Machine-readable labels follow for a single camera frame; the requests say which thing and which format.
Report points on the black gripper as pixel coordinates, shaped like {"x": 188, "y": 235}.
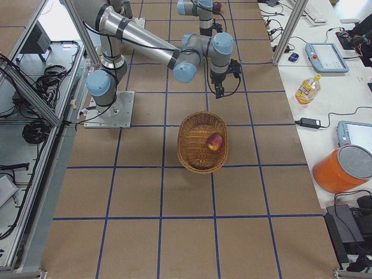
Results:
{"x": 217, "y": 78}

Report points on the dark red apple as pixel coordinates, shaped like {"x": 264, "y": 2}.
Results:
{"x": 216, "y": 7}

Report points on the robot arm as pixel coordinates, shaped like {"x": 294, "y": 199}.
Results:
{"x": 103, "y": 18}
{"x": 203, "y": 10}

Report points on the woven wicker basket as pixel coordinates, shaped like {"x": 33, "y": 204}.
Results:
{"x": 192, "y": 149}

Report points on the dark blue checkered pouch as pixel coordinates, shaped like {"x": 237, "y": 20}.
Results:
{"x": 293, "y": 57}

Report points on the orange juice bottle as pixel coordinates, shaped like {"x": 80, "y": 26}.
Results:
{"x": 308, "y": 90}

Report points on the black power brick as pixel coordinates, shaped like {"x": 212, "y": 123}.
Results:
{"x": 308, "y": 123}

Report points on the blue teach pendant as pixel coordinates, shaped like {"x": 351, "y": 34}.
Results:
{"x": 326, "y": 58}
{"x": 354, "y": 133}

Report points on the white keyboard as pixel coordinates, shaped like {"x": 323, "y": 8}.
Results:
{"x": 313, "y": 16}

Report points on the orange cylindrical container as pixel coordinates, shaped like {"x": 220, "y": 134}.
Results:
{"x": 345, "y": 168}

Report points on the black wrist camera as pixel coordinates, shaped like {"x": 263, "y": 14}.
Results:
{"x": 234, "y": 68}

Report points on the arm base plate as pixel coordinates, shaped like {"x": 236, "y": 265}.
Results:
{"x": 117, "y": 116}

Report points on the aluminium frame post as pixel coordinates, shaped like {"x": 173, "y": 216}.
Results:
{"x": 288, "y": 30}

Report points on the aluminium frame rail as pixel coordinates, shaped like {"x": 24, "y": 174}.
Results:
{"x": 22, "y": 85}

